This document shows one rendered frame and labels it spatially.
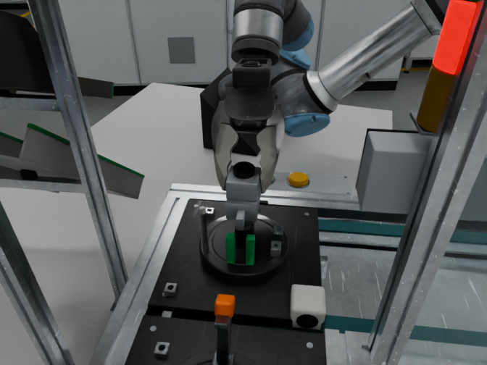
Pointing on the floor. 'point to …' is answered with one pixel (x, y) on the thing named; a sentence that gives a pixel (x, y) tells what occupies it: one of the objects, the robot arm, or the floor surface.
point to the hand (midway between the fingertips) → (243, 182)
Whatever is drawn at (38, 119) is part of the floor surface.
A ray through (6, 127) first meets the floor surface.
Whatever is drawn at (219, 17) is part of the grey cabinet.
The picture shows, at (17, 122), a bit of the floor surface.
